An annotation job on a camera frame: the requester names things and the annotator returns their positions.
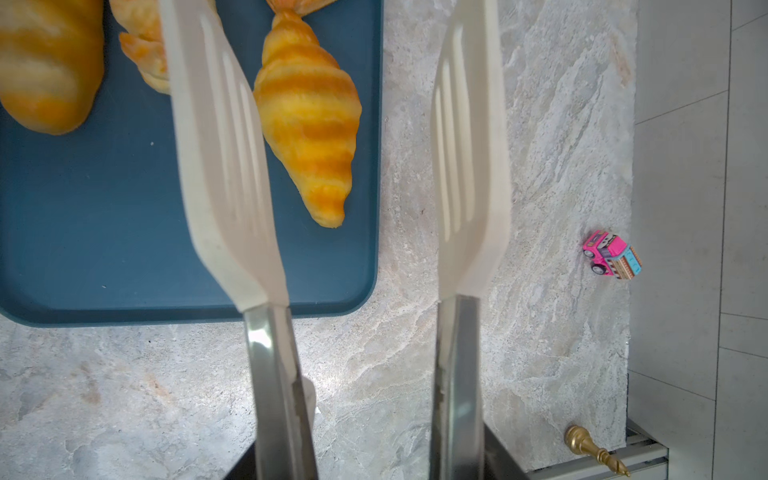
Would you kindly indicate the ring shaped donut bread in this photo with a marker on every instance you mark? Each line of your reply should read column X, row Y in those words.
column 52, row 62

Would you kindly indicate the reddish brown croissant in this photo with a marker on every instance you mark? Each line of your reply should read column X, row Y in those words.
column 299, row 7

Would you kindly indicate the pink toy truck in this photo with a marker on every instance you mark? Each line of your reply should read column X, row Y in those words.
column 611, row 256

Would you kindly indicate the right large striped croissant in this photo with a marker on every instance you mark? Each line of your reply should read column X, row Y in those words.
column 310, row 115

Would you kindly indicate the metal tongs with white tips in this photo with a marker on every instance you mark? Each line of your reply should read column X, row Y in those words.
column 227, row 200

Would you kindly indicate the gold chess piece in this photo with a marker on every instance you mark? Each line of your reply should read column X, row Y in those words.
column 579, row 441

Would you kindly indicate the middle braided bread roll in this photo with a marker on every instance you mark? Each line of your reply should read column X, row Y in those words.
column 142, row 41

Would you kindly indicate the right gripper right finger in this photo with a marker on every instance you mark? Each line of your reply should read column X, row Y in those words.
column 498, row 462

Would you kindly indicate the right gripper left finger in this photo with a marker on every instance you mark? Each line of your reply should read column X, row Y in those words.
column 245, row 468

